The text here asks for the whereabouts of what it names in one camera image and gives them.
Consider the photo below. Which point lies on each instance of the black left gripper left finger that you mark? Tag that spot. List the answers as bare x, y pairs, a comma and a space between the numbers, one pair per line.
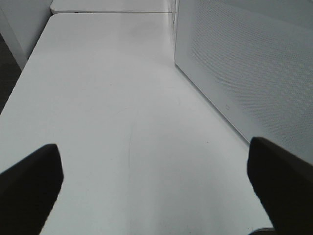
28, 191

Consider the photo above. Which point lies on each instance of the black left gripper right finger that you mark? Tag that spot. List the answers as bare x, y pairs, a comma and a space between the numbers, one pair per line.
284, 185

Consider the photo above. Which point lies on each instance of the white microwave door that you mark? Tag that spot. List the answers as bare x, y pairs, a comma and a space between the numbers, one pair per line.
253, 59

